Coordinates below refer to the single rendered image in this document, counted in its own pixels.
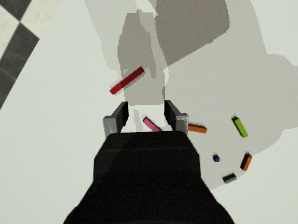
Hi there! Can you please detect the lime green rod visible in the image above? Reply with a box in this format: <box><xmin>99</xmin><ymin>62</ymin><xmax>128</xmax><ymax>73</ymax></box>
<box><xmin>231</xmin><ymin>117</ymin><xmax>248</xmax><ymax>138</ymax></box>

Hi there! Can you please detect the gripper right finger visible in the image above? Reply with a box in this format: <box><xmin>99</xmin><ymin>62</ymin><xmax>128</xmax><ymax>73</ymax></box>
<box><xmin>164</xmin><ymin>100</ymin><xmax>189</xmax><ymax>135</ymax></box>

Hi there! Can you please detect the small blue block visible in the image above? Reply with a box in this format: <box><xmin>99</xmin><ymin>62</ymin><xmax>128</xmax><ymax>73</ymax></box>
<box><xmin>213</xmin><ymin>155</ymin><xmax>220</xmax><ymax>162</ymax></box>

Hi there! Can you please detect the grey rod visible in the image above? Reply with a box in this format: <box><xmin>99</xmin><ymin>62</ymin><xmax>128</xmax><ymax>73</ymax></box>
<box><xmin>222</xmin><ymin>173</ymin><xmax>237</xmax><ymax>184</ymax></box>

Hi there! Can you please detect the pink rod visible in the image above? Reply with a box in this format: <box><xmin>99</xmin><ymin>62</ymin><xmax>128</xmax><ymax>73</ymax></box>
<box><xmin>143</xmin><ymin>117</ymin><xmax>162</xmax><ymax>131</ymax></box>

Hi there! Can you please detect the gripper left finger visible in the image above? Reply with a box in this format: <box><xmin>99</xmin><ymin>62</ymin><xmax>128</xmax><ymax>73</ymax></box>
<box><xmin>103</xmin><ymin>101</ymin><xmax>129</xmax><ymax>138</ymax></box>

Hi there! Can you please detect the orange rod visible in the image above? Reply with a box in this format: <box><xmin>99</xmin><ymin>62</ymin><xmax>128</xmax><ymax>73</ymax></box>
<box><xmin>188</xmin><ymin>124</ymin><xmax>207</xmax><ymax>134</ymax></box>
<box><xmin>240</xmin><ymin>154</ymin><xmax>253</xmax><ymax>171</ymax></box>

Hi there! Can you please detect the red rod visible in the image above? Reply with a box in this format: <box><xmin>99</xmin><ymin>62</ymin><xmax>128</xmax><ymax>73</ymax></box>
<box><xmin>109</xmin><ymin>67</ymin><xmax>144</xmax><ymax>95</ymax></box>

